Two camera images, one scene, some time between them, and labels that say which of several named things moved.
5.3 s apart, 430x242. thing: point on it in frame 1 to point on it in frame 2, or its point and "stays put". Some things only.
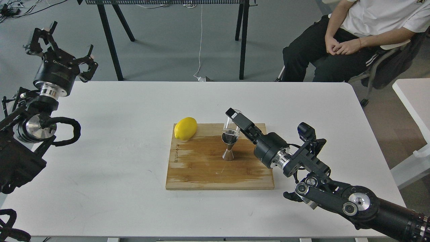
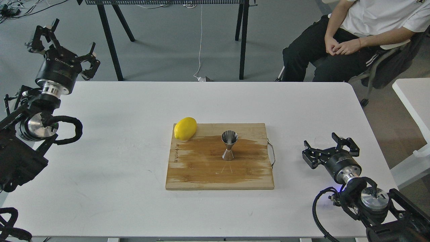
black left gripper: [57, 72] stays put
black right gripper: [269, 148] to [343, 166]
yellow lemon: [185, 128] stays put
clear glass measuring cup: [231, 127] to [323, 142]
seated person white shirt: [337, 46] stays put
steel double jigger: [229, 137] stays put
